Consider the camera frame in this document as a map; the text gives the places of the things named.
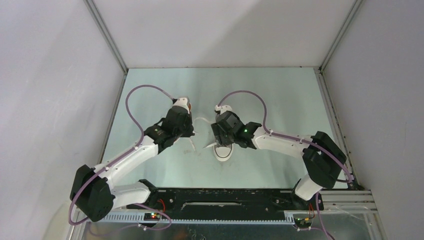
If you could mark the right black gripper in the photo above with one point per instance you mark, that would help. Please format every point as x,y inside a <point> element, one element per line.
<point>220,139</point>

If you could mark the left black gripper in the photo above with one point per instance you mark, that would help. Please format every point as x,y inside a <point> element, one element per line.
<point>189,131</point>

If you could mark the grey canvas sneaker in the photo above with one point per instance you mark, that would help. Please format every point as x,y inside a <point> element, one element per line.
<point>223,149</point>

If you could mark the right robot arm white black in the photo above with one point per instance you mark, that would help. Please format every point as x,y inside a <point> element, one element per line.
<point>323,159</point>

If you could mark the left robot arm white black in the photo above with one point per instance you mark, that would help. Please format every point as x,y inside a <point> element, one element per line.
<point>96,190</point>

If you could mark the overturned sneaker orange sole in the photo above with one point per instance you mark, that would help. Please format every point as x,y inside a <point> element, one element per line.
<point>180,121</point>

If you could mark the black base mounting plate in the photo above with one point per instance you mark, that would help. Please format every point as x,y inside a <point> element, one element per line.
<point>228,204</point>

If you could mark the left circuit board with LEDs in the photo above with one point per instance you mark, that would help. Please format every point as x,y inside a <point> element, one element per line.
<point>151,216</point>

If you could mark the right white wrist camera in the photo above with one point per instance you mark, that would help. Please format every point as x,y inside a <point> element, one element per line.
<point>221,109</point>

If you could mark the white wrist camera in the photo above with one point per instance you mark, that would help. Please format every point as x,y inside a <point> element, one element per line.
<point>183,102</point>
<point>221,109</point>

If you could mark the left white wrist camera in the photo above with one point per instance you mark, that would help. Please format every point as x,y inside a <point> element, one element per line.
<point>183,102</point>

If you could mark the right circuit board with wires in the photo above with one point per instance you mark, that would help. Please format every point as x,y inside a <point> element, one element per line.
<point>303,223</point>

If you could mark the aluminium frame rail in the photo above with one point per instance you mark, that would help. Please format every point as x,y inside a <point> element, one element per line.
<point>347,215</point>

